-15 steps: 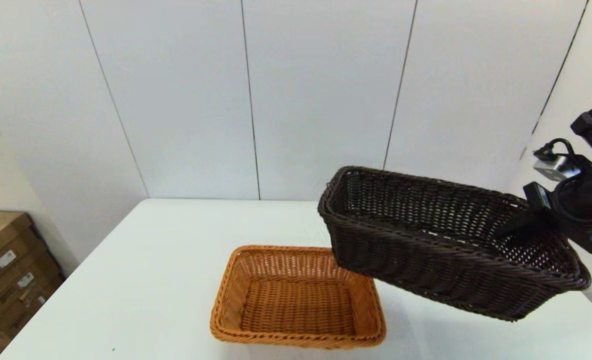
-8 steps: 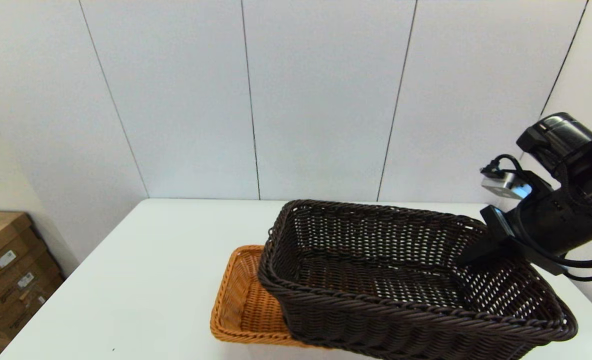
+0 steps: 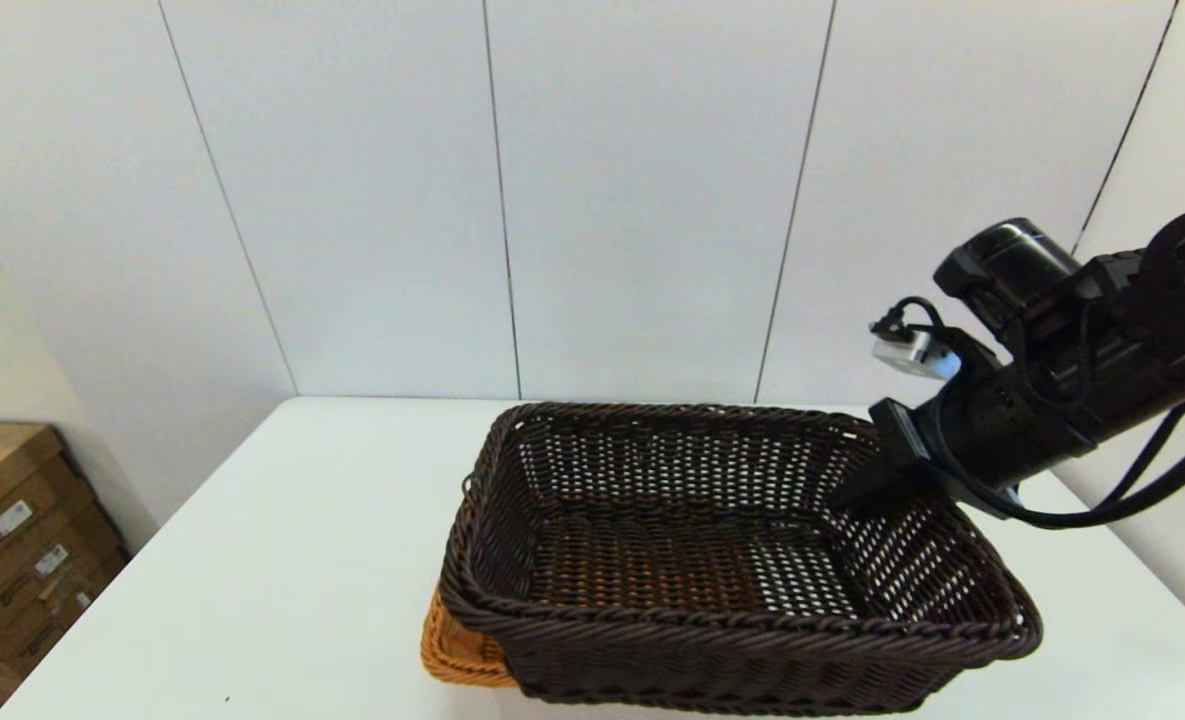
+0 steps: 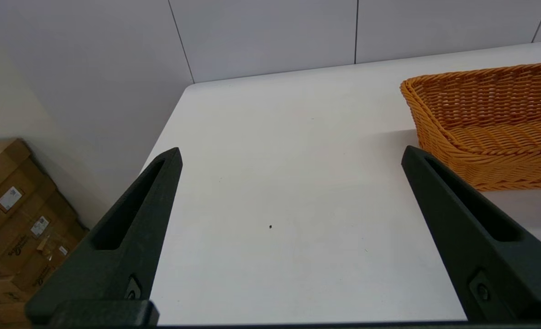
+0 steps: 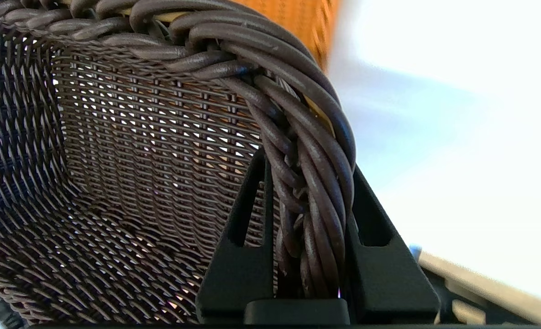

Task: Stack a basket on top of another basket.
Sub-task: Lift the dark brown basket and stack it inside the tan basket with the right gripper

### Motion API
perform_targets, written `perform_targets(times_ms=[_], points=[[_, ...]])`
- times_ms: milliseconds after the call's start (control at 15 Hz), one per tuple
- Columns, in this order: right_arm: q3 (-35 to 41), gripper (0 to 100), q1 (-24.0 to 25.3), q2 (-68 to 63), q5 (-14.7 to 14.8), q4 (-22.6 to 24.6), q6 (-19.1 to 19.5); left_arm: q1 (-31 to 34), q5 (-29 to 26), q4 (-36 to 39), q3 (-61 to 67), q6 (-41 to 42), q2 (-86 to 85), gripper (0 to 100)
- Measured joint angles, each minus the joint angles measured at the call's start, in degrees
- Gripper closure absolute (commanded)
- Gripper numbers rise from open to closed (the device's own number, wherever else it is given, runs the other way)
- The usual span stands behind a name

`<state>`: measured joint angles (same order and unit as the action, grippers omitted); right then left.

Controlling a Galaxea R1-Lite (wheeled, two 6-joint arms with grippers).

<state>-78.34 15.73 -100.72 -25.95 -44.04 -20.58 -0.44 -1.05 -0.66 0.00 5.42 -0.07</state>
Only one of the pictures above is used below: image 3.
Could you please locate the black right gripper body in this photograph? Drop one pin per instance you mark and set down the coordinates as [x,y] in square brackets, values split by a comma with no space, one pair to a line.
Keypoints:
[1012,430]

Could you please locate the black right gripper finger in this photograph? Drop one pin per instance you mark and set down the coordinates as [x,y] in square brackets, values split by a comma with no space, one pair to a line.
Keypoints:
[877,490]

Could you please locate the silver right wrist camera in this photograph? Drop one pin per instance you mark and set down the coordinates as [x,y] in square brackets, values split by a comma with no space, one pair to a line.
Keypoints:
[912,356]

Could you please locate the dark brown wicker basket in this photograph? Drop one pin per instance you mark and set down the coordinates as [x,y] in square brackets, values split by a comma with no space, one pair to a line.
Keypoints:
[702,660]

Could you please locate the brown cardboard box white label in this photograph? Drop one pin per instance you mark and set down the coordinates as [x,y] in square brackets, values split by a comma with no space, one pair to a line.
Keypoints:
[64,545]
[2,470]
[74,618]

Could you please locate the orange wicker basket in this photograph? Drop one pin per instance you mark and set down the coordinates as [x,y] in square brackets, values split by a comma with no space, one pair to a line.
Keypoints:
[452,655]

